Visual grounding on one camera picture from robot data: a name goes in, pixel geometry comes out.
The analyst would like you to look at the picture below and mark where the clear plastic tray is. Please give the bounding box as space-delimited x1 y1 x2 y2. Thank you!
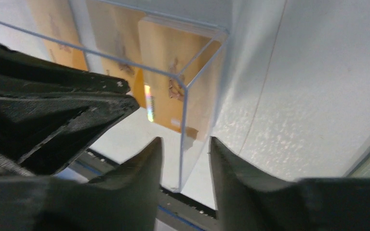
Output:
0 0 288 193

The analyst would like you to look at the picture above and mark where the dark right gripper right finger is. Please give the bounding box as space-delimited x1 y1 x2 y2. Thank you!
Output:
209 137 370 231

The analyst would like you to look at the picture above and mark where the orange VIP card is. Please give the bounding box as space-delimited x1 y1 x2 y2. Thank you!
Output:
138 16 227 141

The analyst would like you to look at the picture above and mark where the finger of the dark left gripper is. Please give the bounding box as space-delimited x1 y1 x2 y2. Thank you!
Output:
0 44 131 94
0 94 139 176

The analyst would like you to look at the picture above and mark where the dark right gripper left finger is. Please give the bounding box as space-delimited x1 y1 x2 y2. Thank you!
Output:
0 137 163 231

